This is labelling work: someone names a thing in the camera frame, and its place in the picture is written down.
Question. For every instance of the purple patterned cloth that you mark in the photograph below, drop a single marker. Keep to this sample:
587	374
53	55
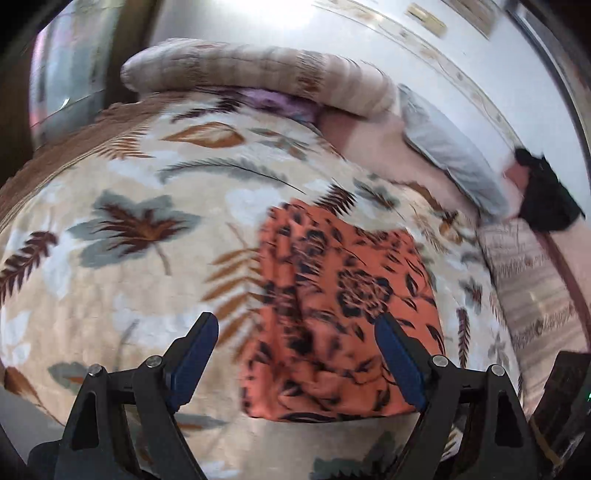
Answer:
302	110

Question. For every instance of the striped beige folded quilt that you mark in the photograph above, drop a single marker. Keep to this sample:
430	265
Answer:
538	308

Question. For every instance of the grey pillow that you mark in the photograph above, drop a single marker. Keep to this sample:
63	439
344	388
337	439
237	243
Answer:
429	132

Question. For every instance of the orange black floral garment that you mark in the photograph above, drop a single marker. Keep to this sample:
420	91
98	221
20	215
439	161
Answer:
314	356

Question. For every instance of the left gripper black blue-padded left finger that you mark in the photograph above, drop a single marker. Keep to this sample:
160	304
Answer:
96	442

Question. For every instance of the pink bed sheet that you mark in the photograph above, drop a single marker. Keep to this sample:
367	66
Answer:
378	145

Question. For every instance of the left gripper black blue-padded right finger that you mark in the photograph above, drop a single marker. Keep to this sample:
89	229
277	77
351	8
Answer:
471	424

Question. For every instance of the stained glass window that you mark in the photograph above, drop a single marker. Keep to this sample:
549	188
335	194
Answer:
68	70

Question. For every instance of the cream leaf-pattern plush blanket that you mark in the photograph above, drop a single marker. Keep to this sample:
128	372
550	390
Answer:
114	243

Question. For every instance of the striped floral rolled quilt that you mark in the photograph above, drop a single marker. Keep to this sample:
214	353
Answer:
185	64

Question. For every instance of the black cloth item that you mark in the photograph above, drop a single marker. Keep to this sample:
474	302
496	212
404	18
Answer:
547	205

